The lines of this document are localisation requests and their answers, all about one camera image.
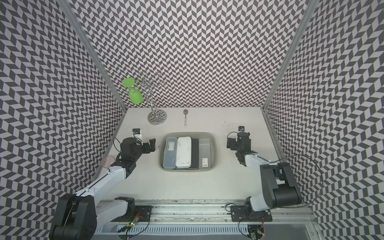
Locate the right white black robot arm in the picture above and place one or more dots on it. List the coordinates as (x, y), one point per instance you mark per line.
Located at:
(279, 185)

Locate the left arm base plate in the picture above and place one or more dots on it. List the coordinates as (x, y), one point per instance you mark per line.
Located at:
(143, 213)

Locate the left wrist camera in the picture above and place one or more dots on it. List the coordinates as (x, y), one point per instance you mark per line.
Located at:
(136, 132)

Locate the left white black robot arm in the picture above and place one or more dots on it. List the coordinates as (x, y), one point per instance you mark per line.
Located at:
(78, 216)

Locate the green plastic goblet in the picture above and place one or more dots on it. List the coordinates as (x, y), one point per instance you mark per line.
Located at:
(134, 94)

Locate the clear frosted pencil case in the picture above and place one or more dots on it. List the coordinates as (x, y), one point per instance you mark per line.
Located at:
(170, 153)

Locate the metal spoon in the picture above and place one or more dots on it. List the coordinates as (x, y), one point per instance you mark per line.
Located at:
(185, 111)

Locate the aluminium rail frame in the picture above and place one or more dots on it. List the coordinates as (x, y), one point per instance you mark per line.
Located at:
(195, 218)

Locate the pink translucent cup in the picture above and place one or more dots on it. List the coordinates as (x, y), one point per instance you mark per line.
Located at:
(108, 161)

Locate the black pencil case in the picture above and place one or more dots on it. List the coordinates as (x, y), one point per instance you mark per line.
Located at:
(195, 154)

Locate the chrome cup holder stand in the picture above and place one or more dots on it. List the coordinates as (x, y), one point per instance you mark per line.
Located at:
(148, 84)

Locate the white pencil case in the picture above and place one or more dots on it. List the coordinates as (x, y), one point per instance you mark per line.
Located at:
(184, 152)

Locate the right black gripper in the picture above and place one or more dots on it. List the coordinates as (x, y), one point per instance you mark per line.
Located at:
(231, 141)

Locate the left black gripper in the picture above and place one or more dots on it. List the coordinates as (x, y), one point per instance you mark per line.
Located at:
(146, 145)

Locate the grey-green plastic storage box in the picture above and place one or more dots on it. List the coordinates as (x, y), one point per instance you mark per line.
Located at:
(193, 136)

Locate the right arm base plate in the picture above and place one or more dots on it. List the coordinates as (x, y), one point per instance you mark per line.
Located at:
(239, 213)

